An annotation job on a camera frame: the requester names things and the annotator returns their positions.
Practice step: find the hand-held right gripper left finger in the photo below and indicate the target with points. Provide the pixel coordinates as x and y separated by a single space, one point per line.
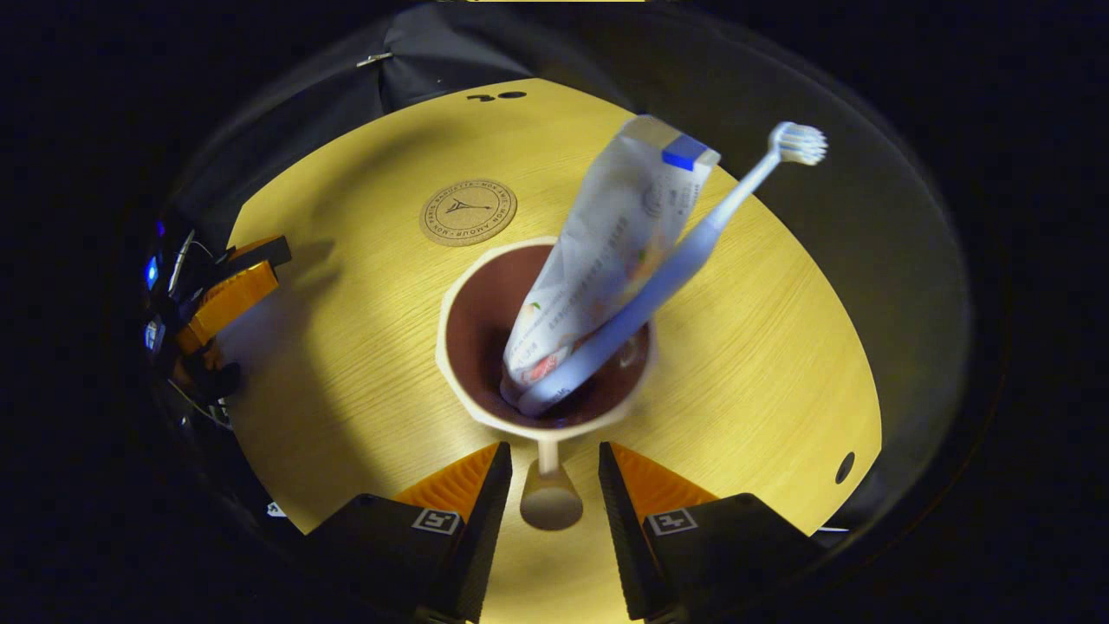
481 520

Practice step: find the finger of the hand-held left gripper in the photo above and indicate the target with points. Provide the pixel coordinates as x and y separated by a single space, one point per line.
260 250
230 295

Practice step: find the white toothbrush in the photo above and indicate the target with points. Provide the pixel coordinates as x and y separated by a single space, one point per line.
684 256

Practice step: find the white toothpaste tube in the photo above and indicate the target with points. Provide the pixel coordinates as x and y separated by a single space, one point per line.
606 234

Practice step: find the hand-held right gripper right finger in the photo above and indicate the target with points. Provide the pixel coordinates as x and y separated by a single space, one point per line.
624 529

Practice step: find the beige cup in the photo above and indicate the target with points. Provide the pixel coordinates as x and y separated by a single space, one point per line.
476 347

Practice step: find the round cork coaster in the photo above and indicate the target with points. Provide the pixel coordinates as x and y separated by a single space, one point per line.
468 212

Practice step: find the small silver clip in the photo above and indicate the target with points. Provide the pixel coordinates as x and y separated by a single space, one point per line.
374 59

